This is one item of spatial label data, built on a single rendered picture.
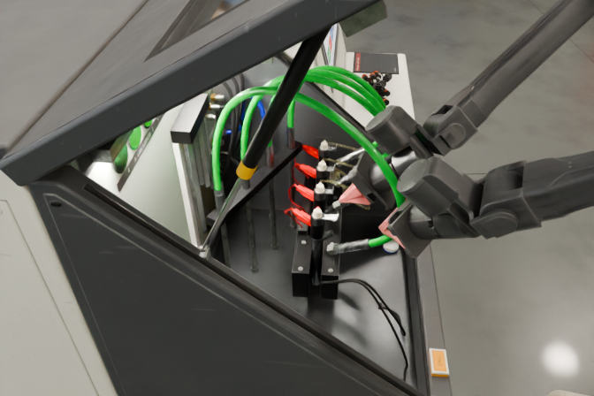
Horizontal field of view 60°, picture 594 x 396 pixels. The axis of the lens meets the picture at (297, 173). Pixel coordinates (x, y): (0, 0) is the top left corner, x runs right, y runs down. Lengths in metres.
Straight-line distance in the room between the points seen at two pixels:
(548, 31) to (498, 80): 0.12
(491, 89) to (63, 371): 0.85
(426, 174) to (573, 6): 0.45
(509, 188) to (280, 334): 0.37
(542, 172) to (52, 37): 0.72
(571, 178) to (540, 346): 1.75
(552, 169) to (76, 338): 0.71
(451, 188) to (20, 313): 0.64
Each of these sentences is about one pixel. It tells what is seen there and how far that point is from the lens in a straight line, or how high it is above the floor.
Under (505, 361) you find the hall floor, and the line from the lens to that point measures 2.28.
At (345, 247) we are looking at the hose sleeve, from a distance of 0.95.
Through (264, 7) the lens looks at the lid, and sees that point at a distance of 0.46.
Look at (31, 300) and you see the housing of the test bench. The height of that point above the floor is 1.23.
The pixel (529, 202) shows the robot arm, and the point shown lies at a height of 1.41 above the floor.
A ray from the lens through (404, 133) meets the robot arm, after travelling 0.89.
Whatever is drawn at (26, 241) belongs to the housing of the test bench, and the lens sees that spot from 0.76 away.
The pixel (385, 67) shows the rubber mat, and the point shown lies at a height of 0.98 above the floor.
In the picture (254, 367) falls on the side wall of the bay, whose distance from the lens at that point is 0.84.
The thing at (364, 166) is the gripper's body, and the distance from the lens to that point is 0.95.
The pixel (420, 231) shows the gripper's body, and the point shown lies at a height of 1.28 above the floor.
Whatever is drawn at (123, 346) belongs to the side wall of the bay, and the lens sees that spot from 0.87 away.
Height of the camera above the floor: 1.82
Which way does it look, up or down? 38 degrees down
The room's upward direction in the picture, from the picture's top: 1 degrees counter-clockwise
